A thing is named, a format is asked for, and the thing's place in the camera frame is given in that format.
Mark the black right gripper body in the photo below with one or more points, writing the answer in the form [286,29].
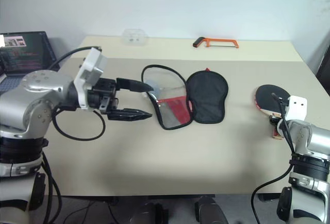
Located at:
[274,121]

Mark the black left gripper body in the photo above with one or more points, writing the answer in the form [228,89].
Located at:
[103,87]

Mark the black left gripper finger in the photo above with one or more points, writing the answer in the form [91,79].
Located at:
[134,85]
[129,114]

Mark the pale blue zipper pull tag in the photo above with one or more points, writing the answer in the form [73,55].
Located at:
[152,85]

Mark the black table tennis paddle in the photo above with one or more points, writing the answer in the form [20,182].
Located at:
[268,95]

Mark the black red paddle case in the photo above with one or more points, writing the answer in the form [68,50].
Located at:
[208,92]

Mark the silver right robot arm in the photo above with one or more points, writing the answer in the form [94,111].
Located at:
[309,141]

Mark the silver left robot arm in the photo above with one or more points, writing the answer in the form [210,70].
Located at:
[33,97]

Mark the clear plastic box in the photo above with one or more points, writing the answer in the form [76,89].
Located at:
[134,37]

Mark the open laptop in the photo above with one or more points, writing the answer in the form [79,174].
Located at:
[23,51]

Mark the orange hacksaw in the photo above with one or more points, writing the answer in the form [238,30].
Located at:
[221,40]

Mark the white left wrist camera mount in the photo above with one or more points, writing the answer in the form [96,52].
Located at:
[90,64]

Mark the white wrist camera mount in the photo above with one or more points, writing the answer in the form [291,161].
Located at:
[90,64]
[297,105]

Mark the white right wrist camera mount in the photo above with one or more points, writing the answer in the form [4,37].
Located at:
[297,105]

